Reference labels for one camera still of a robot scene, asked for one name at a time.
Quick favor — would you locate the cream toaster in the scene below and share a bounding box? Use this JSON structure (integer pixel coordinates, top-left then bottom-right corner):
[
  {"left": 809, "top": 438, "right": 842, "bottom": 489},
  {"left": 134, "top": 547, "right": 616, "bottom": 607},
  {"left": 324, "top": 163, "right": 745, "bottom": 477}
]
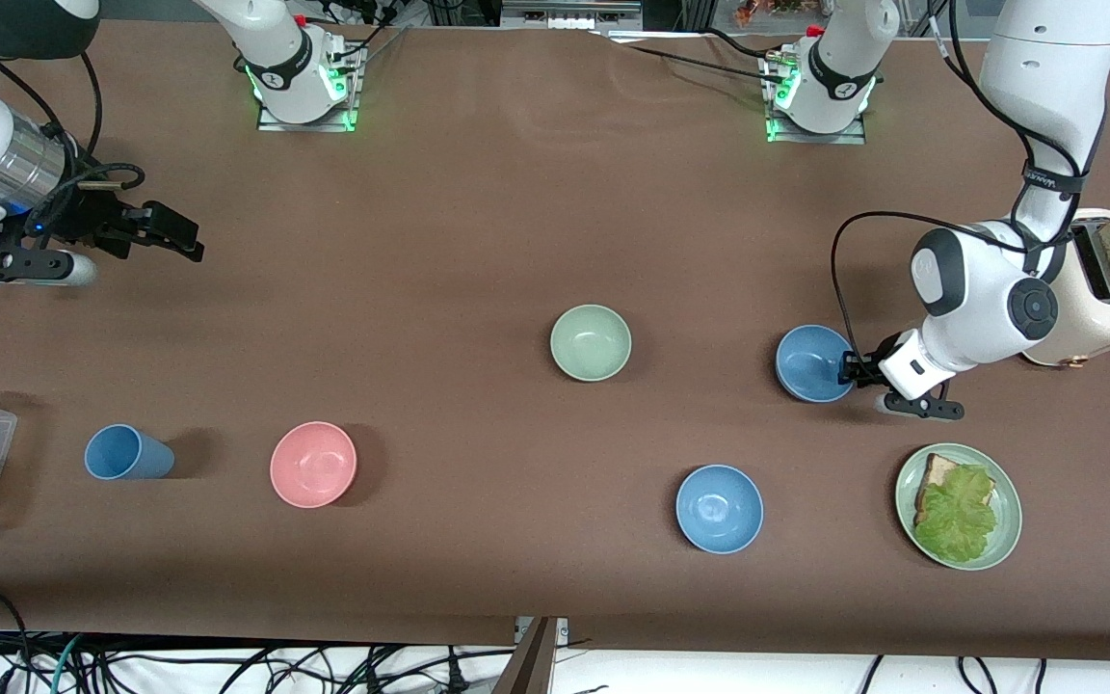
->
[{"left": 1021, "top": 207, "right": 1110, "bottom": 370}]

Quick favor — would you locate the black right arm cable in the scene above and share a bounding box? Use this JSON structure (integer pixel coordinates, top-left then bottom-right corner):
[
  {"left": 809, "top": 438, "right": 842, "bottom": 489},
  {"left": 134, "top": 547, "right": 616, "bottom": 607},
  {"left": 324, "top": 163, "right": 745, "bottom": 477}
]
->
[{"left": 30, "top": 50, "right": 147, "bottom": 218}]

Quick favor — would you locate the teal floor cable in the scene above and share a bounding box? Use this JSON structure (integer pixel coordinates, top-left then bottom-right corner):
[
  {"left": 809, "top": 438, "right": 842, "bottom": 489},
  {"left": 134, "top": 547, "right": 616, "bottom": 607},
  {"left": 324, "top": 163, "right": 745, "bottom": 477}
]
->
[{"left": 50, "top": 633, "right": 86, "bottom": 694}]

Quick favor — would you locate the blue bowl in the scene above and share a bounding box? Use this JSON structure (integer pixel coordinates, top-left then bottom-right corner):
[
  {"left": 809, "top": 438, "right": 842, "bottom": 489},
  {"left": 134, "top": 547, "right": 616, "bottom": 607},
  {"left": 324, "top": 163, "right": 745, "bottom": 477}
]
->
[
  {"left": 675, "top": 465, "right": 765, "bottom": 555},
  {"left": 775, "top": 325, "right": 857, "bottom": 404}
]

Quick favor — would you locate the green plate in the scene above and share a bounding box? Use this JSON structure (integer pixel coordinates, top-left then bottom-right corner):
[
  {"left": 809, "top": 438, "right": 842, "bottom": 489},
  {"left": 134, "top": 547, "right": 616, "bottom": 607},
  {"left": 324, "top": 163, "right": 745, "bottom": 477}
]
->
[{"left": 895, "top": 443, "right": 1024, "bottom": 572}]

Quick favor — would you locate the green lettuce leaf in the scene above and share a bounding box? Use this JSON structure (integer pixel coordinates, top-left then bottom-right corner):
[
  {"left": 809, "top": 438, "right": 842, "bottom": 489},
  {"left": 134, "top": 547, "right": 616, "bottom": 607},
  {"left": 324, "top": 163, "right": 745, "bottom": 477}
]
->
[{"left": 912, "top": 466, "right": 998, "bottom": 566}]

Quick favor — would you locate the blue cup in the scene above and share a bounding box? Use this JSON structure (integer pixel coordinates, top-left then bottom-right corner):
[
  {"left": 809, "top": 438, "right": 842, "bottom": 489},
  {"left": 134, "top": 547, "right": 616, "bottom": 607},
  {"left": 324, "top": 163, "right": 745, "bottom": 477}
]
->
[{"left": 84, "top": 424, "right": 175, "bottom": 481}]

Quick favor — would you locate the black table cable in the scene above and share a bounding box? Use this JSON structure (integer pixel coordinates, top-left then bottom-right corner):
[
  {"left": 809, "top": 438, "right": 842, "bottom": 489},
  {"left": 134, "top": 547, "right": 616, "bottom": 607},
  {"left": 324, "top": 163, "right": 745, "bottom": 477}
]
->
[{"left": 603, "top": 33, "right": 789, "bottom": 90}]

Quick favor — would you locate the pink bowl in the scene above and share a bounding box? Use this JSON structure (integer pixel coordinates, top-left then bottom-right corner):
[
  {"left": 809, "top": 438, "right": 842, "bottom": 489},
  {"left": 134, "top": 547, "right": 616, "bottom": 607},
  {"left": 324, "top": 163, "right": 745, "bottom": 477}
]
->
[{"left": 270, "top": 421, "right": 358, "bottom": 509}]

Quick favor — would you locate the bread slice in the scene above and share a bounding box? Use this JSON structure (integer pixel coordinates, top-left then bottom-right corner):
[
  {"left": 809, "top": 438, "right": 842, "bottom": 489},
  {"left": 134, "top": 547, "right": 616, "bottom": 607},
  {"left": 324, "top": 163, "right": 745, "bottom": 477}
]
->
[{"left": 914, "top": 453, "right": 997, "bottom": 526}]

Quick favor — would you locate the green bowl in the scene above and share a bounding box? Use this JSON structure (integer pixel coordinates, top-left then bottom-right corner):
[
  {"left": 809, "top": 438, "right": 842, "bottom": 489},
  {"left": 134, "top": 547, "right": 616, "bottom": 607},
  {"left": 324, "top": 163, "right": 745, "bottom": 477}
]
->
[{"left": 550, "top": 305, "right": 633, "bottom": 383}]

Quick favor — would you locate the metal table bracket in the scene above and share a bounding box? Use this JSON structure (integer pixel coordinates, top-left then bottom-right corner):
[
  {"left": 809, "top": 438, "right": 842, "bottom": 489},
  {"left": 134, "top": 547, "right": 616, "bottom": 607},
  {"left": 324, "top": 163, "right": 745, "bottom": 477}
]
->
[{"left": 491, "top": 616, "right": 571, "bottom": 694}]

